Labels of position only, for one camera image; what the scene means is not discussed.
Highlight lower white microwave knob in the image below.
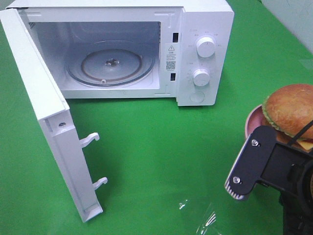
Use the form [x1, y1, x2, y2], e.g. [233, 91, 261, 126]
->
[192, 69, 211, 87]

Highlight burger with lettuce and cheese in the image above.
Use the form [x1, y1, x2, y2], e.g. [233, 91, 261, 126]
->
[262, 84, 313, 144]

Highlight white microwave knob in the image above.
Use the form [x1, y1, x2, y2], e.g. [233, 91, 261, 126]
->
[196, 36, 216, 58]
[192, 69, 211, 87]

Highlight upper white microwave knob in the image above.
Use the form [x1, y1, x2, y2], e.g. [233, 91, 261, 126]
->
[196, 36, 216, 58]

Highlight round door release button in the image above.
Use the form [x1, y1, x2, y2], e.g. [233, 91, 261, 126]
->
[190, 91, 205, 103]

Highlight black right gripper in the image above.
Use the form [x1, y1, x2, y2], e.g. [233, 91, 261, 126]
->
[287, 156, 313, 211]

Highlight pink round plate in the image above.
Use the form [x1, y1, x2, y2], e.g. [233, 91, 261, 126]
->
[245, 104, 263, 139]

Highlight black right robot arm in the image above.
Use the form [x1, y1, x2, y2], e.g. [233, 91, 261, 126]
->
[279, 160, 313, 235]

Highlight white microwave door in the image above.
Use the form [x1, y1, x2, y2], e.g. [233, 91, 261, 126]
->
[0, 9, 108, 222]

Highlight white microwave oven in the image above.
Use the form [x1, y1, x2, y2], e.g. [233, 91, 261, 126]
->
[5, 0, 234, 106]

